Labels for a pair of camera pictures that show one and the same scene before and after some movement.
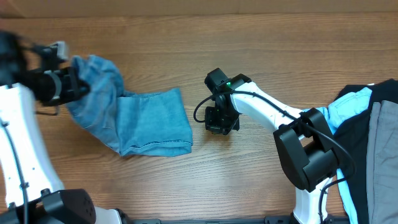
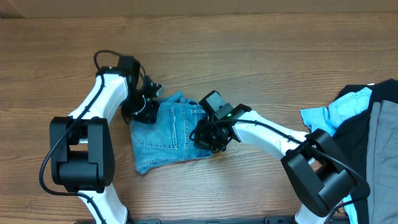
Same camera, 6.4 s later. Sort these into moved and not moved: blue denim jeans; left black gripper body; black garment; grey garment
Moved: blue denim jeans; left black gripper body
Not moved: black garment; grey garment
